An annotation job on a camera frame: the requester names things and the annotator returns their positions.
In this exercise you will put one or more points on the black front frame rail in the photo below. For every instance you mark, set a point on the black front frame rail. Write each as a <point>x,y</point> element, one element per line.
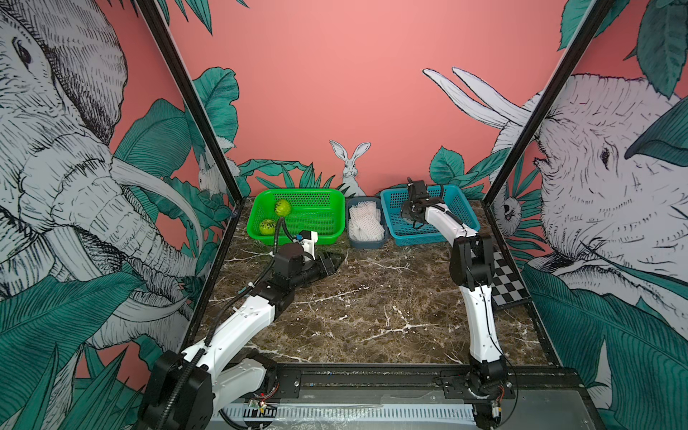
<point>294,379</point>

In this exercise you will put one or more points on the black frame post left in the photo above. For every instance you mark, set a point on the black frame post left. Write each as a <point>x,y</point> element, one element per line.
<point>153,17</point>

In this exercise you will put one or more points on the white slotted cable duct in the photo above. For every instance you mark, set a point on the white slotted cable duct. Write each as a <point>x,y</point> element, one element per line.
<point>458,414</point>

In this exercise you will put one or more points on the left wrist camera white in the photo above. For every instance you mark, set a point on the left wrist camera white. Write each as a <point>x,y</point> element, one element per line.
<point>307,239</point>

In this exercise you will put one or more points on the custard apple green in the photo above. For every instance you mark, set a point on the custard apple green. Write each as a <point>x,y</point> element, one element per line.
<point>283,208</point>
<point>268,227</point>

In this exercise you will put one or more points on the green plastic basket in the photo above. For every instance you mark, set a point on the green plastic basket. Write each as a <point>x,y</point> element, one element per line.
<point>318,209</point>

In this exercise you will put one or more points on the custard apple green lower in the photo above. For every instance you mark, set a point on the custard apple green lower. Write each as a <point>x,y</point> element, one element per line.
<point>268,227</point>

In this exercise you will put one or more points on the teal plastic basket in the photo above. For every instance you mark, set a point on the teal plastic basket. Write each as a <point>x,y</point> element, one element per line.
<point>435,227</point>

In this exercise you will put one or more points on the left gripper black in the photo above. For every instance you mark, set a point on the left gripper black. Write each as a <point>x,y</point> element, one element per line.
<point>325,266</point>

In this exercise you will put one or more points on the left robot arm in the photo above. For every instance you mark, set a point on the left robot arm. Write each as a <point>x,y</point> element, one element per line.
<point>188,389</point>

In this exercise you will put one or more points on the grey bin of foam nets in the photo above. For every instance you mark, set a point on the grey bin of foam nets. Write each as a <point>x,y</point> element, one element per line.
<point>366,224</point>

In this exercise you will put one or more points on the black frame post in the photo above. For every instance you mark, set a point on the black frame post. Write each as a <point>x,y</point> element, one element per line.
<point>585,33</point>
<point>153,17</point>

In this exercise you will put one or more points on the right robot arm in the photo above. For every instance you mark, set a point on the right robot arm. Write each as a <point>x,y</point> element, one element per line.
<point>472,269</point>

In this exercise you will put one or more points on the checkerboard calibration board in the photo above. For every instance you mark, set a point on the checkerboard calibration board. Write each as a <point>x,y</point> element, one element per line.
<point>508,289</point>

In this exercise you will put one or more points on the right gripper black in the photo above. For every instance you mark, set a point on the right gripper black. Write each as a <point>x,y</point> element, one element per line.
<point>406,208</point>

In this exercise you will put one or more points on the black frame post right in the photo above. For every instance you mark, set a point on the black frame post right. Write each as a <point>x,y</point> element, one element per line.
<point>585,33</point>

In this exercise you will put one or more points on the custard apple green upper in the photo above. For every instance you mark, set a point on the custard apple green upper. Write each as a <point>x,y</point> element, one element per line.
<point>283,208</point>

